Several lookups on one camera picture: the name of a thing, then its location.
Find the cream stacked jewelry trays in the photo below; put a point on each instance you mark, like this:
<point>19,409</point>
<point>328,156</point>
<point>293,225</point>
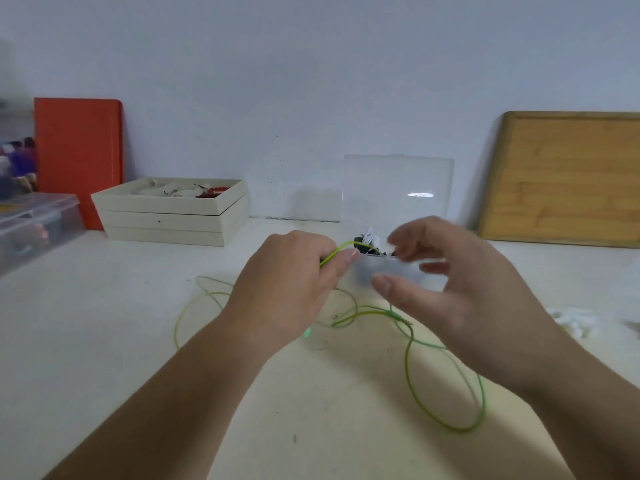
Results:
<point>172,212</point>

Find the person's right thumb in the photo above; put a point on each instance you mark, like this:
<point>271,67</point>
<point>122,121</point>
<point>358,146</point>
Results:
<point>400,294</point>

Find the wooden board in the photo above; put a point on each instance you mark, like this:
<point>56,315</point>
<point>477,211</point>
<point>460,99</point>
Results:
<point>565,179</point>

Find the clear plastic box with lid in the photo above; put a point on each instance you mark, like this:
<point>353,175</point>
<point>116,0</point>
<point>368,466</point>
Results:
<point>395,214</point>

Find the jewelry pieces in tray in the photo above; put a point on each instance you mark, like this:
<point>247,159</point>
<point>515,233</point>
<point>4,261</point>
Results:
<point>185,189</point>

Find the person's left forearm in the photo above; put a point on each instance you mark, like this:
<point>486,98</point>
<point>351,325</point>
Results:
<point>165,409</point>

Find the person's left hand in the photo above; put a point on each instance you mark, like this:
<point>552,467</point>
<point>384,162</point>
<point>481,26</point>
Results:
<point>280,289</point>

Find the person's right forearm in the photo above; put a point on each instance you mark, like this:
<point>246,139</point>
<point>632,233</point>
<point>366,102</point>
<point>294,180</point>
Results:
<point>585,409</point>

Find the purple items on shelf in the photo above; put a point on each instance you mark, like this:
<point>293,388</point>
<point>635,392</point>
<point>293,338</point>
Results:
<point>19,164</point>

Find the person's right middle finger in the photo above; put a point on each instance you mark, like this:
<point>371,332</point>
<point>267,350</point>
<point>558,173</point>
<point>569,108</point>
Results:
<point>434,266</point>

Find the person's left thumb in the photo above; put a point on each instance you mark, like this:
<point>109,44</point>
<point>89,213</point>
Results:
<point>340,267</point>

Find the person's right hand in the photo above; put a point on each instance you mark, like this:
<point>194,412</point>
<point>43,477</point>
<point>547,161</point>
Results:
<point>475,304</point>

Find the small white pieces pile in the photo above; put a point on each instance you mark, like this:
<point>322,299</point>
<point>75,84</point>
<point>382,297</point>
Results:
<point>575,319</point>

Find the orange book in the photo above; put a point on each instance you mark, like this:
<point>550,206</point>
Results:
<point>80,154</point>

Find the small black and white parts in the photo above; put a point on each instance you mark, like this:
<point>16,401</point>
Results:
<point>372,244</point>

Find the clear plastic storage bin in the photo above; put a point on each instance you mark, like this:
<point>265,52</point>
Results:
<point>32,229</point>

